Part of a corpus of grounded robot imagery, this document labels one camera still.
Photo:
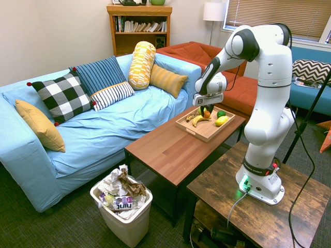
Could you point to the yellow lemon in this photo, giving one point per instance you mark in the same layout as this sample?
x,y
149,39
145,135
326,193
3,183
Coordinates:
x,y
221,120

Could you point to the black white chevron pillow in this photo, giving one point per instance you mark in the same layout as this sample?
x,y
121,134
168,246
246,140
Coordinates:
x,y
313,69

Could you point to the black white checkered pillow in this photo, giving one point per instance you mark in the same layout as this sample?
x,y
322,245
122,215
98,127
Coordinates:
x,y
62,95

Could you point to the orange floor cushion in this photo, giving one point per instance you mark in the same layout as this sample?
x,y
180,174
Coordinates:
x,y
326,139

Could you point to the brown spotted banana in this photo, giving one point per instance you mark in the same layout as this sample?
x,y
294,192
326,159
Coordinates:
x,y
190,117

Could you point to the black tripod stand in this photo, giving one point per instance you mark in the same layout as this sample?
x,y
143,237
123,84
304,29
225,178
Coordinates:
x,y
305,121

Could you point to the green bowl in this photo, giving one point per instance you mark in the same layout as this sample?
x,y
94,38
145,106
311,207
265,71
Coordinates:
x,y
157,2

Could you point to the row of paperback books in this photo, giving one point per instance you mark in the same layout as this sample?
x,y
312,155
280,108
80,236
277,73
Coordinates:
x,y
141,26

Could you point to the magazines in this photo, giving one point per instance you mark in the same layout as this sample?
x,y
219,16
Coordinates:
x,y
307,82

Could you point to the wooden window blinds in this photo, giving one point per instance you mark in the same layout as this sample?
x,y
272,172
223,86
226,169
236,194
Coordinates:
x,y
279,15

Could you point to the blue striped pillow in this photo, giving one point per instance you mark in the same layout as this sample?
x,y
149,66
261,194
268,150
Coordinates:
x,y
101,75

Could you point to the blue bench sofa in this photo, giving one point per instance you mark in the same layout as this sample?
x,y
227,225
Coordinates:
x,y
310,100

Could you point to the green apple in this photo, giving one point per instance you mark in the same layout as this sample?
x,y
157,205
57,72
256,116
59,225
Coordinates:
x,y
199,111

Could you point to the rustic wooden robot table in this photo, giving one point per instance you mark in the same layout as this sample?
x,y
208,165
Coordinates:
x,y
258,219

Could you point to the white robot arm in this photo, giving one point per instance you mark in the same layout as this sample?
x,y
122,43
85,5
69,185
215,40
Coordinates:
x,y
266,77

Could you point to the orange tangerine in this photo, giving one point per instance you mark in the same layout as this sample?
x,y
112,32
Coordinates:
x,y
207,114

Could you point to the light blue sofa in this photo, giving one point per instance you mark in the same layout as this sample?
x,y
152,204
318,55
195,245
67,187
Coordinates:
x,y
103,129

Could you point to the green lime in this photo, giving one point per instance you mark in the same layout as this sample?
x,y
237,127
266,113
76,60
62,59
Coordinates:
x,y
221,113

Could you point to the black speaker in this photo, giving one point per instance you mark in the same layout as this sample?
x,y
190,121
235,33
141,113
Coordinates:
x,y
160,42

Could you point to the wooden tray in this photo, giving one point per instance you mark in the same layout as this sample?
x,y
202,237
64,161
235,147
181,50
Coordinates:
x,y
204,130

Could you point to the hint drink bottle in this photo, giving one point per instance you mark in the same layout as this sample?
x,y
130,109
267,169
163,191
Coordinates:
x,y
124,202

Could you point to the white navy striped pillow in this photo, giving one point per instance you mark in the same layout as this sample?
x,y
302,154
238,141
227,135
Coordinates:
x,y
113,94

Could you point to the crumpled brown paper bag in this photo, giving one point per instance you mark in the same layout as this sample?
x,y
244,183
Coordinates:
x,y
132,187

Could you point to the crumpled white paper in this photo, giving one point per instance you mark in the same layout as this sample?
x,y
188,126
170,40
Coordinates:
x,y
112,182

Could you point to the white plastic trash bin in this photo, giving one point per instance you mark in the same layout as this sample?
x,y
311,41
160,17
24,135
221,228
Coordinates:
x,y
124,222

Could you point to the mustard striped pillow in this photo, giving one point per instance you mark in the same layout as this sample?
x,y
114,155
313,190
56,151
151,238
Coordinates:
x,y
168,78

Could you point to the yellow patterned bolster pillow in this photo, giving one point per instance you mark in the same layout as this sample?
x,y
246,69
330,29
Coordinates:
x,y
141,64

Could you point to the wooden coffee table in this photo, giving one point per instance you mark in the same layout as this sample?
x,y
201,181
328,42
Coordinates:
x,y
170,155

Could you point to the yellow banana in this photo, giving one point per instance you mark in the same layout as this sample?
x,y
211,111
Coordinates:
x,y
197,120

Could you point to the clear plastic bottle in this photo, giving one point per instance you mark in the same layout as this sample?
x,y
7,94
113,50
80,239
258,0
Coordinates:
x,y
107,200

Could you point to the white floor lamp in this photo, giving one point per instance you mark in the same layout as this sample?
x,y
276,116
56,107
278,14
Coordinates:
x,y
214,13

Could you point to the plain mustard pillow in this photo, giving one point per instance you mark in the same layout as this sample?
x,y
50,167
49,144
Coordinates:
x,y
41,126

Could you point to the wooden bookshelf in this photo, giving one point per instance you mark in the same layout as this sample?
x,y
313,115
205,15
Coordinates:
x,y
137,44

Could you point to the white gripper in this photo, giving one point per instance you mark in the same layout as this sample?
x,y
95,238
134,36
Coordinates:
x,y
208,99

